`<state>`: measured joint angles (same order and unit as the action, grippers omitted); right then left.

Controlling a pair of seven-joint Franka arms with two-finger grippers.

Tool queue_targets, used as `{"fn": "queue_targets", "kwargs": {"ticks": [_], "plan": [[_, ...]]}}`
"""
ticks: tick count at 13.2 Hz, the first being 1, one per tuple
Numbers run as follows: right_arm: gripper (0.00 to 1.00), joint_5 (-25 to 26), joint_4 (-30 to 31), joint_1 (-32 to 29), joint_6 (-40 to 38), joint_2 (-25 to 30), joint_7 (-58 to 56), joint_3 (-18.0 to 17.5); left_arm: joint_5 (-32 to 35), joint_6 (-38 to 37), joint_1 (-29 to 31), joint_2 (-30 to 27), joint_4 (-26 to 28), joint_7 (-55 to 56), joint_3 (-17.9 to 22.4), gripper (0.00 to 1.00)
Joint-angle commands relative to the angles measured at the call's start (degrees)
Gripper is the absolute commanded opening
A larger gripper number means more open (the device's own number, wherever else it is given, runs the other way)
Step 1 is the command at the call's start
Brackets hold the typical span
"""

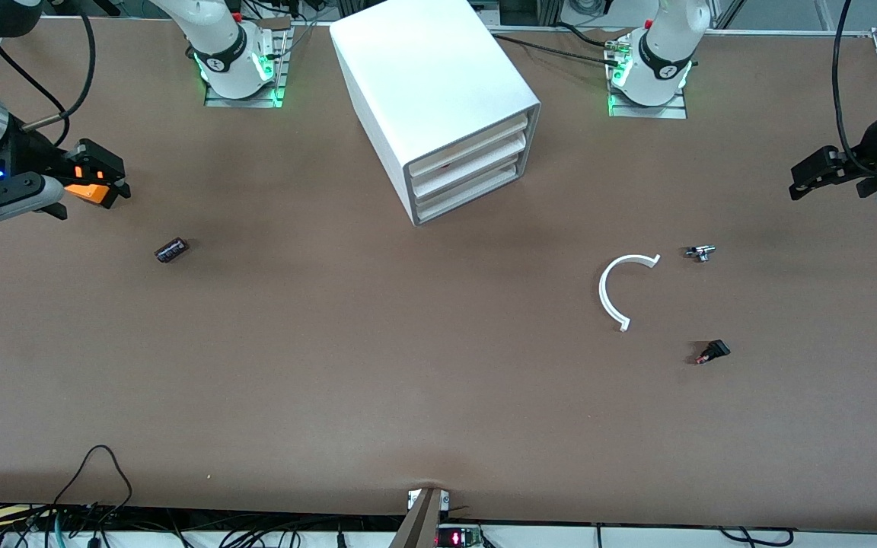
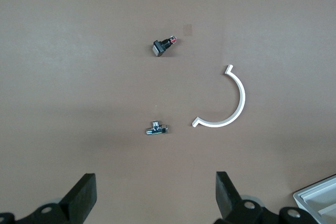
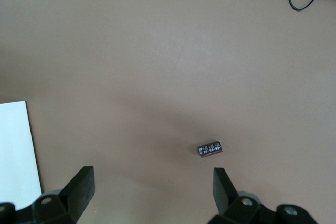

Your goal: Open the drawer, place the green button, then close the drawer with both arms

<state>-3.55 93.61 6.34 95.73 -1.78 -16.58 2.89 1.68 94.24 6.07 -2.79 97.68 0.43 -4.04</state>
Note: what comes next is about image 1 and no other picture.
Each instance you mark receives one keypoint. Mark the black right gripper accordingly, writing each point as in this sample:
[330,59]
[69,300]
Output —
[32,152]

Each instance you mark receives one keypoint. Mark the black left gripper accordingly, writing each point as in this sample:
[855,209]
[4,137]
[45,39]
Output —
[867,152]

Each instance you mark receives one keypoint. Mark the white plastic drawer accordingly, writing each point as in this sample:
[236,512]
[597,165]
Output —
[469,196]
[469,169]
[469,143]

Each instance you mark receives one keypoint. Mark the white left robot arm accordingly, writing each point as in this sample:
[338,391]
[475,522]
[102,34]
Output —
[667,46]

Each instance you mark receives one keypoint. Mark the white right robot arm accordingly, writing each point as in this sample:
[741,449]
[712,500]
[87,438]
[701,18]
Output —
[218,46]

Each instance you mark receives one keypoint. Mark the white drawer cabinet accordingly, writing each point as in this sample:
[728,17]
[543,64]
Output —
[431,68]

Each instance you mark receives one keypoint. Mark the orange box with black base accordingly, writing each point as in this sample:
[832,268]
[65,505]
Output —
[92,195]

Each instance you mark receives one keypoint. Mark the black cylindrical capacitor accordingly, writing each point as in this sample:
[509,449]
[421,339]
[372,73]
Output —
[171,250]

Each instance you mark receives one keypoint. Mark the chrome T-shaped fitting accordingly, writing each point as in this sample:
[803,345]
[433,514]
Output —
[701,252]

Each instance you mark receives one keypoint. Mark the brown wooden strut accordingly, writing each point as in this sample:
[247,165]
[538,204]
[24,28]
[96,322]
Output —
[417,525]

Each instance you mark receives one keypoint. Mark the small red LED device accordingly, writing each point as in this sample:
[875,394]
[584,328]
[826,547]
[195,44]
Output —
[455,537]

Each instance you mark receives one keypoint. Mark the black square push button switch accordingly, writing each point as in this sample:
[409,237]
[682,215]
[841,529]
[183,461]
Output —
[715,351]

